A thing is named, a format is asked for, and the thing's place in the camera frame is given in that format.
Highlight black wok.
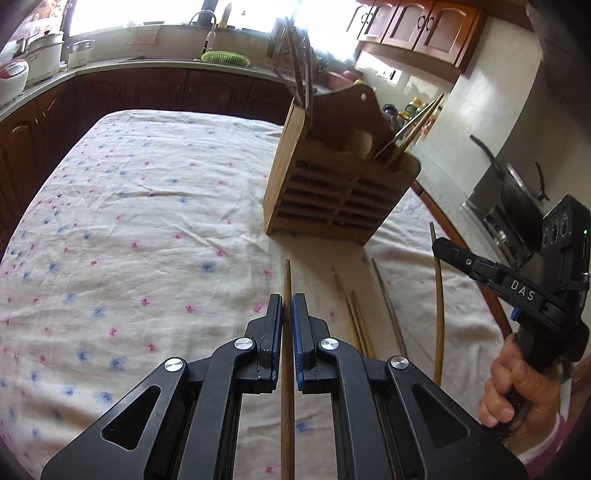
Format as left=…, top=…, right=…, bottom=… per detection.
left=470, top=134, right=551, bottom=220

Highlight green colander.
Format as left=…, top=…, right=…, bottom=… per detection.
left=202, top=50, right=251, bottom=66

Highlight tropical fruit wall poster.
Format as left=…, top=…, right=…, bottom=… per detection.
left=28, top=0, right=75, bottom=24

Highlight thin dark chopstick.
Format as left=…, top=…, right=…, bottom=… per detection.
left=372, top=257, right=409, bottom=358

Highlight person's right hand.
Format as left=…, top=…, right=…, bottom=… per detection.
left=479, top=331, right=561, bottom=439

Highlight brown wooden chopstick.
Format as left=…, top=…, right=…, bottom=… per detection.
left=283, top=260, right=296, bottom=480
left=347, top=290, right=370, bottom=358

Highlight gas stove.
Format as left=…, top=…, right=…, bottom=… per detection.
left=466, top=198, right=542, bottom=273

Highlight kitchen window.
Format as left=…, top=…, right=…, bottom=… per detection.
left=69, top=0, right=361, bottom=34

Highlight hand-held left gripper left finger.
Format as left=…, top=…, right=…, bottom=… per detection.
left=41, top=293, right=284, bottom=480

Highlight large white cooker pot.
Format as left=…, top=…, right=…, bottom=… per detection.
left=23, top=31, right=65, bottom=85

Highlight white floral tablecloth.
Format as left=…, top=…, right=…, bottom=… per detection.
left=0, top=110, right=513, bottom=480

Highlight white and red rice cooker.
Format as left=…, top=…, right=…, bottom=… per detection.
left=0, top=60, right=29, bottom=107

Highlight light bamboo chopstick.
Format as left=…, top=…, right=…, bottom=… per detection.
left=429, top=222, right=446, bottom=386
left=331, top=267, right=365, bottom=354

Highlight wooden upper cabinets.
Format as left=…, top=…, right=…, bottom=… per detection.
left=346, top=0, right=485, bottom=70

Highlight curved sink faucet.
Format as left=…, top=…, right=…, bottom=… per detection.
left=190, top=10, right=218, bottom=52

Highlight small white appliance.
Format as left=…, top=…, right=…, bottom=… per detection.
left=68, top=39, right=95, bottom=68

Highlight wooden utensil holder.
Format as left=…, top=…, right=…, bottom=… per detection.
left=262, top=85, right=421, bottom=245

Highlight dark patterned chopstick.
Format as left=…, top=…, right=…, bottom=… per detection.
left=302, top=34, right=317, bottom=127
left=284, top=17, right=308, bottom=108

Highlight person's right forearm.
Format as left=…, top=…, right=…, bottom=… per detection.
left=505, top=413, right=575, bottom=469

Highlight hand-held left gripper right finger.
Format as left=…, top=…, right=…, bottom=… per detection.
left=292, top=293, right=529, bottom=480

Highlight dish rack with knives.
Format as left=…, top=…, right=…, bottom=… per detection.
left=268, top=18, right=324, bottom=75

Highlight metal chopstick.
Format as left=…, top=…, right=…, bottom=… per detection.
left=373, top=95, right=439, bottom=160
left=385, top=93, right=446, bottom=167

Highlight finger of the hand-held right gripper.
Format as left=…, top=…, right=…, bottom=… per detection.
left=431, top=237, right=505, bottom=289

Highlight range hood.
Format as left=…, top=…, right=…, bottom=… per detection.
left=526, top=0, right=591, bottom=125

